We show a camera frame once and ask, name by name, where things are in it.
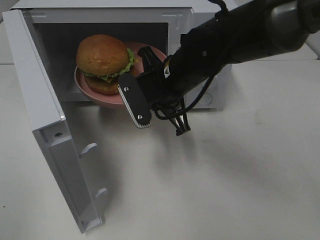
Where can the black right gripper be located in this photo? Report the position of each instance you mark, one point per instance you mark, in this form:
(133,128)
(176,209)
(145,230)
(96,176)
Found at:
(165,83)

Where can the round door release button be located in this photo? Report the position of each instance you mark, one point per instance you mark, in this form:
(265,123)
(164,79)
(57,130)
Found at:
(206,99)

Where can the pink round plate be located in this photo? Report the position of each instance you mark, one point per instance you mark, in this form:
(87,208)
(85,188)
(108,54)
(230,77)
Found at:
(110,101)

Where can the toy hamburger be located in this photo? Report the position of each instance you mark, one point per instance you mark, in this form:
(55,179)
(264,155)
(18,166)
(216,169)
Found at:
(103,59)

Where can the white microwave door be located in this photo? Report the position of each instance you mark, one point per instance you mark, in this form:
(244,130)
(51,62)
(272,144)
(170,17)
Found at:
(74,169)

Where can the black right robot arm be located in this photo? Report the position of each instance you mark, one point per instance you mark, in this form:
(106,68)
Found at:
(257,29)

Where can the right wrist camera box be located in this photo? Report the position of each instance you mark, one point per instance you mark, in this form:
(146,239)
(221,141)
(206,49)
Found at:
(134,101)

